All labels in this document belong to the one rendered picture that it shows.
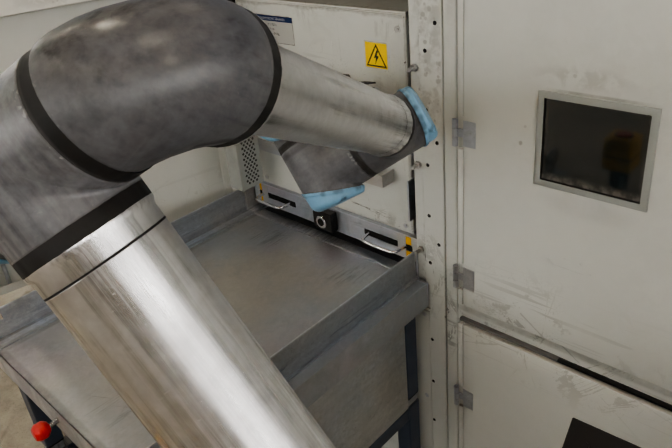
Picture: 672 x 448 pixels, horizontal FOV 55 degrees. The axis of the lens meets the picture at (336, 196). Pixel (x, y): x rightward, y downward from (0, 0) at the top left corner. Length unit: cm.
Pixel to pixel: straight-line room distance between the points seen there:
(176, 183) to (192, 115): 127
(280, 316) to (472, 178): 47
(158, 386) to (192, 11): 27
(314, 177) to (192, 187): 80
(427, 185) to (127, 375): 86
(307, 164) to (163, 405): 55
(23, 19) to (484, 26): 94
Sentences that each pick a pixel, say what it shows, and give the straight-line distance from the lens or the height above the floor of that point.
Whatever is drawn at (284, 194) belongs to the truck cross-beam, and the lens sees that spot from 165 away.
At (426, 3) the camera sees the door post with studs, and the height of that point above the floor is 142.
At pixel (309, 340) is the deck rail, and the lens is 119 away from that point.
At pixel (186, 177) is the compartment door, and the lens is 173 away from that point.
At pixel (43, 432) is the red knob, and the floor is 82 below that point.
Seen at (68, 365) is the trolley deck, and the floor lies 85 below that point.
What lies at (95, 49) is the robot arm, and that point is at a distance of 46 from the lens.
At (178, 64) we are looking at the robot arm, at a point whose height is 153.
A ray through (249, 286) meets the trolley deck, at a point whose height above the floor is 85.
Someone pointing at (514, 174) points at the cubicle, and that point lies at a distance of 113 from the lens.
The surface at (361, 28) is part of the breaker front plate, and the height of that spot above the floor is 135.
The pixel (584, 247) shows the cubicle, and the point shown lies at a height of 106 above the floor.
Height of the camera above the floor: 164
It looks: 27 degrees down
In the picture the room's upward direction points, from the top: 6 degrees counter-clockwise
